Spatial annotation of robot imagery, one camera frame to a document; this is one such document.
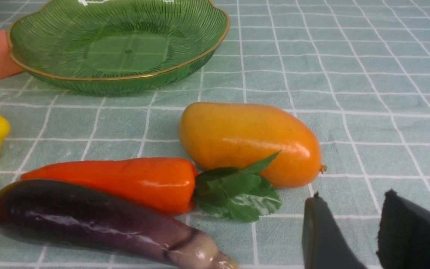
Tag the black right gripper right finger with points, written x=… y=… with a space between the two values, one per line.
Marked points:
x=404 y=234

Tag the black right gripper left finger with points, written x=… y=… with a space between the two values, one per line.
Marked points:
x=323 y=244

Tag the orange carrot with leaves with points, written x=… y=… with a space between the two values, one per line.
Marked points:
x=174 y=186

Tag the orange yellow mango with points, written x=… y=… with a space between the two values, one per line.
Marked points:
x=239 y=134

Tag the green checkered tablecloth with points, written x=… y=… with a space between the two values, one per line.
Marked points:
x=357 y=72

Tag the purple eggplant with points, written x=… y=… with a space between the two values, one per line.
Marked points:
x=39 y=211

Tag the green glass leaf plate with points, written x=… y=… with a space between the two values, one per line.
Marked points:
x=117 y=47

